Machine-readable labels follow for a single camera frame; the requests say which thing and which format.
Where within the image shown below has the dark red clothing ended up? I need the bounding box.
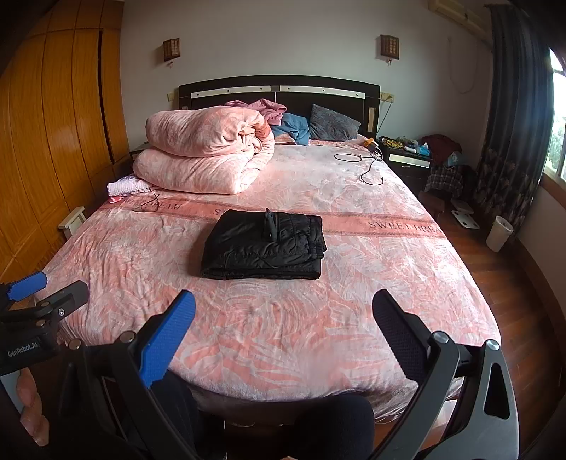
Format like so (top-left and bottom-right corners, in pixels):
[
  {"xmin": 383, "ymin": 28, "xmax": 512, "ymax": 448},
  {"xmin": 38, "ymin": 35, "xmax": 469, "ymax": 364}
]
[{"xmin": 420, "ymin": 134, "xmax": 463, "ymax": 166}]

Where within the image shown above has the black jacket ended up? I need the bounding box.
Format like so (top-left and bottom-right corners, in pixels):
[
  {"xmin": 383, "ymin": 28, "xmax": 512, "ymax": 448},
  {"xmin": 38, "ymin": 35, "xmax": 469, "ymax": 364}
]
[{"xmin": 200, "ymin": 208, "xmax": 328, "ymax": 280}]

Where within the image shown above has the small white stool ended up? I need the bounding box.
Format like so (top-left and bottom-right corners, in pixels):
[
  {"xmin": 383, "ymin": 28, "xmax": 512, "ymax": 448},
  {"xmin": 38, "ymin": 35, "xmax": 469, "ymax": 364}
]
[{"xmin": 57, "ymin": 206, "xmax": 88, "ymax": 240}]

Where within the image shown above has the plaid cloth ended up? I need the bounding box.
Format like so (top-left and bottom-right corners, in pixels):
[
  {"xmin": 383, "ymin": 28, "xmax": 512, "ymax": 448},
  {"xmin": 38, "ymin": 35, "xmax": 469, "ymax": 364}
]
[{"xmin": 424, "ymin": 166, "xmax": 465, "ymax": 197}]

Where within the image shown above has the wooden wardrobe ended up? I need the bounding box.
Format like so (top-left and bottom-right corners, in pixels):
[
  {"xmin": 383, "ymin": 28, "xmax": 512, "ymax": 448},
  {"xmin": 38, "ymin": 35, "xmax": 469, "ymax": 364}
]
[{"xmin": 0, "ymin": 0, "xmax": 131, "ymax": 284}]

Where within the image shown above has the person's left hand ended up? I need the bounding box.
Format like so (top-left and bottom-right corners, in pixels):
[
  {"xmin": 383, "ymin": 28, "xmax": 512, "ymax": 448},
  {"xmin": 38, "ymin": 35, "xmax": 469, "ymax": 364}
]
[{"xmin": 15, "ymin": 367, "xmax": 50, "ymax": 447}]

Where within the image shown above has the folded pale pink towel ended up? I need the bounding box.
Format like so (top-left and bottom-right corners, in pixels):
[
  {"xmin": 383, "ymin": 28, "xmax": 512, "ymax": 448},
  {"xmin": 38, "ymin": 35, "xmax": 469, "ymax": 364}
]
[{"xmin": 107, "ymin": 176, "xmax": 153, "ymax": 197}]

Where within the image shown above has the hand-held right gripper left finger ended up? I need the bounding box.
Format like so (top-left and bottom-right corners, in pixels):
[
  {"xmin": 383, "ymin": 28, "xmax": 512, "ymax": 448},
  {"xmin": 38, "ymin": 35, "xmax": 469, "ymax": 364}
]
[{"xmin": 57, "ymin": 289, "xmax": 204, "ymax": 460}]

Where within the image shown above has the dark wooden headboard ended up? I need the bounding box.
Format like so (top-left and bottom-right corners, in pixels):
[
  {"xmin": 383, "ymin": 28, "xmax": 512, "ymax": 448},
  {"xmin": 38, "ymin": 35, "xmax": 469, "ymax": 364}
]
[{"xmin": 178, "ymin": 75, "xmax": 382, "ymax": 136}]

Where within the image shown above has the pink clothing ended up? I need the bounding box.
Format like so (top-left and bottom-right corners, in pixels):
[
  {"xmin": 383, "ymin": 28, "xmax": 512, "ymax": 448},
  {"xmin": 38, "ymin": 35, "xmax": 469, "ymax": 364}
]
[{"xmin": 225, "ymin": 99, "xmax": 288, "ymax": 127}]

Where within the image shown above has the person's left leg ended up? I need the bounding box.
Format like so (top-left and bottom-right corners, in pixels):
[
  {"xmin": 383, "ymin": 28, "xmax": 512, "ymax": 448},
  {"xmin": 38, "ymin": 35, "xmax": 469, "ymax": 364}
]
[{"xmin": 170, "ymin": 378, "xmax": 228, "ymax": 460}]

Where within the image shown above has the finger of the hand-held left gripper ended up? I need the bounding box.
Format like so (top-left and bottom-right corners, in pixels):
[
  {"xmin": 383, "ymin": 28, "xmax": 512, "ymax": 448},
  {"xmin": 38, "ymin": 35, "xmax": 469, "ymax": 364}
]
[
  {"xmin": 27, "ymin": 280, "xmax": 89, "ymax": 320},
  {"xmin": 0, "ymin": 272, "xmax": 48, "ymax": 307}
]

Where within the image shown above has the dark patterned curtain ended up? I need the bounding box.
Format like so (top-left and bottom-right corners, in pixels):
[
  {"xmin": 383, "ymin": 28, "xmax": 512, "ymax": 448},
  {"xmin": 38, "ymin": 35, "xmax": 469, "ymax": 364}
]
[{"xmin": 473, "ymin": 4, "xmax": 555, "ymax": 222}]

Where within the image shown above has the blue cloth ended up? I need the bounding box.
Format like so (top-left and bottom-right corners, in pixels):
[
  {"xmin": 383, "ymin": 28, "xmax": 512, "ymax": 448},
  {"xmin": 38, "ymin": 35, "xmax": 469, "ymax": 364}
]
[{"xmin": 270, "ymin": 113, "xmax": 310, "ymax": 146}]

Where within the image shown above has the black charger cable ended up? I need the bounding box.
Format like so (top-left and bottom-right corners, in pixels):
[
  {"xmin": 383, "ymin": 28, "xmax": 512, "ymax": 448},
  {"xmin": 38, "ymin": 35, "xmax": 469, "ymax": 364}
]
[{"xmin": 334, "ymin": 148, "xmax": 385, "ymax": 185}]

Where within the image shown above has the person's leg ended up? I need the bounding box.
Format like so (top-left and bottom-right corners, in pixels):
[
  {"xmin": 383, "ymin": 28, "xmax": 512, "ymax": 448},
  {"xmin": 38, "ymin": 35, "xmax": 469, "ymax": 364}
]
[
  {"xmin": 303, "ymin": 393, "xmax": 376, "ymax": 460},
  {"xmin": 170, "ymin": 378, "xmax": 228, "ymax": 460}
]

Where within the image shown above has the person's right leg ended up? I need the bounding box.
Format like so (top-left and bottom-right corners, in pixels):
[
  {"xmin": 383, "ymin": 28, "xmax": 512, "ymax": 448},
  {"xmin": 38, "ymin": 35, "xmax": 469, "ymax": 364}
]
[{"xmin": 303, "ymin": 393, "xmax": 376, "ymax": 460}]

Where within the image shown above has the white air conditioner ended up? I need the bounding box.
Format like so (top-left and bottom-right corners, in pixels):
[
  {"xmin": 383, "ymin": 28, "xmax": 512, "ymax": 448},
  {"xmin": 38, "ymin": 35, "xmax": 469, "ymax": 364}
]
[{"xmin": 431, "ymin": 0, "xmax": 491, "ymax": 34}]

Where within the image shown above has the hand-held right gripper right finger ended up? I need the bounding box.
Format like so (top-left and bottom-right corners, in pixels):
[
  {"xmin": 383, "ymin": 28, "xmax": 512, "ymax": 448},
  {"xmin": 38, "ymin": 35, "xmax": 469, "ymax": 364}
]
[{"xmin": 369, "ymin": 289, "xmax": 520, "ymax": 460}]

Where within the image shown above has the window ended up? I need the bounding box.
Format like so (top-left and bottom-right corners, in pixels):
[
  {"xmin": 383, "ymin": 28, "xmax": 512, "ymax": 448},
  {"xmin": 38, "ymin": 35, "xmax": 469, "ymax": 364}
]
[{"xmin": 546, "ymin": 44, "xmax": 566, "ymax": 182}]

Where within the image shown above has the thin black cable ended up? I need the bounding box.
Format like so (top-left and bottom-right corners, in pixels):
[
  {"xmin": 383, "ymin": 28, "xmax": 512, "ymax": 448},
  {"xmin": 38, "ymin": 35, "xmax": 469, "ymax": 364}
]
[{"xmin": 133, "ymin": 188, "xmax": 162, "ymax": 213}]

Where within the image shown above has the bed with pink bedsheet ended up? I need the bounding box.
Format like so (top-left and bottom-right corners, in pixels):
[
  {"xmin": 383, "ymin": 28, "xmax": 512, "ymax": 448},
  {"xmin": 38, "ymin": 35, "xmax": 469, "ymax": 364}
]
[{"xmin": 42, "ymin": 133, "xmax": 502, "ymax": 410}]

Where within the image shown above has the folded pink quilt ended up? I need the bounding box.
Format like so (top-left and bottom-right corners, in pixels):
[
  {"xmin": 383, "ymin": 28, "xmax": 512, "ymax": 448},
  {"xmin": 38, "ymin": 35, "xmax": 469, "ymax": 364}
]
[{"xmin": 133, "ymin": 106, "xmax": 276, "ymax": 194}]

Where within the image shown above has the white waste bin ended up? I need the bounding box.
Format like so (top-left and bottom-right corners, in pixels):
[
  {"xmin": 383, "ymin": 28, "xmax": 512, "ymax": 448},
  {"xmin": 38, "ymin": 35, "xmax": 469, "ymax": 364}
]
[{"xmin": 485, "ymin": 215, "xmax": 514, "ymax": 253}]

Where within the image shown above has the grey pillow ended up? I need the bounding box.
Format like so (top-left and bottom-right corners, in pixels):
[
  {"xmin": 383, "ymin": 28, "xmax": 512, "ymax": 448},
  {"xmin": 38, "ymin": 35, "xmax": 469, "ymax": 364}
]
[{"xmin": 308, "ymin": 104, "xmax": 361, "ymax": 141}]

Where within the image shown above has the dark nightstand with clutter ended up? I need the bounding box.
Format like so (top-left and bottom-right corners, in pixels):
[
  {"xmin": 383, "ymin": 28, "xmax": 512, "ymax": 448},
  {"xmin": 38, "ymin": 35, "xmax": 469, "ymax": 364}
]
[{"xmin": 379, "ymin": 135, "xmax": 434, "ymax": 191}]

